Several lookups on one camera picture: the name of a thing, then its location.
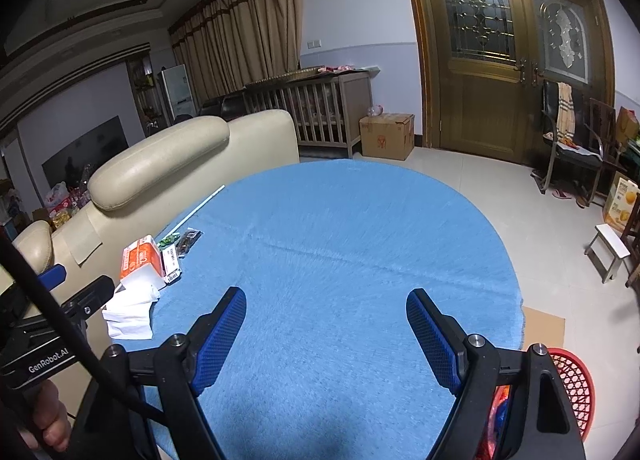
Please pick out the dark wooden chair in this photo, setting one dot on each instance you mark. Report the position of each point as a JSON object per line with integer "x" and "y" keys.
{"x": 602, "y": 125}

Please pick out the dark display shelf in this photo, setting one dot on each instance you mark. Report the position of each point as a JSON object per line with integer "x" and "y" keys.
{"x": 145, "y": 95}

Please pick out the white standing air conditioner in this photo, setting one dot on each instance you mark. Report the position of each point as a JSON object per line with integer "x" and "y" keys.
{"x": 177, "y": 93}

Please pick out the black metal chair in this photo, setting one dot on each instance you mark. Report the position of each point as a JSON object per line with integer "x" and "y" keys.
{"x": 575, "y": 155}

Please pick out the thin white rod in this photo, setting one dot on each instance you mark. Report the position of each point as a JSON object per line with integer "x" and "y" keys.
{"x": 200, "y": 206}

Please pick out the pink cloth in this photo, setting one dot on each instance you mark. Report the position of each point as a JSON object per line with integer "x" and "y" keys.
{"x": 335, "y": 69}

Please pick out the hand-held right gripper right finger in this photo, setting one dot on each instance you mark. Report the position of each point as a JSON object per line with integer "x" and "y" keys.
{"x": 432, "y": 340}

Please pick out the dark leather armchair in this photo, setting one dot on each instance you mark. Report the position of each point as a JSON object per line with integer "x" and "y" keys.
{"x": 225, "y": 108}

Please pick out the small clear plastic bag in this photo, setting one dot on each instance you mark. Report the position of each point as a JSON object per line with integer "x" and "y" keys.
{"x": 375, "y": 110}

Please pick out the beige striped curtains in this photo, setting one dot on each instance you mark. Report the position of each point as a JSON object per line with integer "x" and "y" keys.
{"x": 240, "y": 25}

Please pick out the striped beige towel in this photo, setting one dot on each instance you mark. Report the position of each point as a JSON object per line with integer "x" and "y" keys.
{"x": 566, "y": 110}

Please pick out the blue tablecloth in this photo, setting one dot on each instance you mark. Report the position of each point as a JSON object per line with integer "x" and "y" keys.
{"x": 325, "y": 240}

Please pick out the dark snack packet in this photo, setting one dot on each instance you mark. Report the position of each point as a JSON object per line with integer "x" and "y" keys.
{"x": 189, "y": 241}

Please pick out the green candy wrapper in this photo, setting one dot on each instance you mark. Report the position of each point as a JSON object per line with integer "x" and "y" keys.
{"x": 169, "y": 240}

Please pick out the flat cardboard sheet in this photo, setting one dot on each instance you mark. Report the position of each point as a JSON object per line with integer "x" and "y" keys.
{"x": 542, "y": 327}

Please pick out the grey wooden crib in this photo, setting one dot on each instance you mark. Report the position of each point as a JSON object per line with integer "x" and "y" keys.
{"x": 355, "y": 105}

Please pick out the orange white tissue pack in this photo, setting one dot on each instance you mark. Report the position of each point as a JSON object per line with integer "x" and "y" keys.
{"x": 140, "y": 255}

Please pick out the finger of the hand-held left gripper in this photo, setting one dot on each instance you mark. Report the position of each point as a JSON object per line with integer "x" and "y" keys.
{"x": 90, "y": 295}
{"x": 52, "y": 276}

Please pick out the white loose tissues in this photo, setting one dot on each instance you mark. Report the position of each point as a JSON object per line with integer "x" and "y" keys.
{"x": 130, "y": 320}

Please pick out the black flat television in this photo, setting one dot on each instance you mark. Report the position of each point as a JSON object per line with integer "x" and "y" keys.
{"x": 85, "y": 150}

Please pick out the person's left hand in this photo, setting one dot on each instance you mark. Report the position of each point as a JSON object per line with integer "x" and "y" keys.
{"x": 52, "y": 420}

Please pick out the cream leather sofa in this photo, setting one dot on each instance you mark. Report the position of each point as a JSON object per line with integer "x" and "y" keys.
{"x": 260, "y": 140}

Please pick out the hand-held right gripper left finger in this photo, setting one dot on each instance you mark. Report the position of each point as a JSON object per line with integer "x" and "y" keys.
{"x": 222, "y": 340}

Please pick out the red plastic mesh basket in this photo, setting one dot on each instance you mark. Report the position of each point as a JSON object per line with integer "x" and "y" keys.
{"x": 575, "y": 380}

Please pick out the white barcode box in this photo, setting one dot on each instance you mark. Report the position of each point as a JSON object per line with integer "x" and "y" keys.
{"x": 171, "y": 262}

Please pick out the orange printed carton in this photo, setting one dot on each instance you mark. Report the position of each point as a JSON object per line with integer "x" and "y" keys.
{"x": 620, "y": 205}

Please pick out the plain brown cardboard box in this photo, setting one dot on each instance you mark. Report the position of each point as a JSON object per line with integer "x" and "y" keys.
{"x": 627, "y": 123}

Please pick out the cream sofa headrest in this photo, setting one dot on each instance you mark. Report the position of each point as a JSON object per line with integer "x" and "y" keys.
{"x": 160, "y": 160}
{"x": 32, "y": 242}

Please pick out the pair of slippers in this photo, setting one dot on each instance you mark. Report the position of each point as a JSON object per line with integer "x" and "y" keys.
{"x": 567, "y": 196}

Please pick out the white wooden stool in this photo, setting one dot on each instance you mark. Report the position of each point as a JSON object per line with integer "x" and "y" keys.
{"x": 607, "y": 240}

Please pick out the wooden double door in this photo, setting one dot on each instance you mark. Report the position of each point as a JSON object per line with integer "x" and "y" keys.
{"x": 480, "y": 105}

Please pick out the brown cardboard box red mark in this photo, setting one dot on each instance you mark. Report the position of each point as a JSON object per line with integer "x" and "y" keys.
{"x": 387, "y": 138}

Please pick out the pile of colourful packets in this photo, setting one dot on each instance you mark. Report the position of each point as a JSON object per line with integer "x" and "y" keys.
{"x": 65, "y": 200}

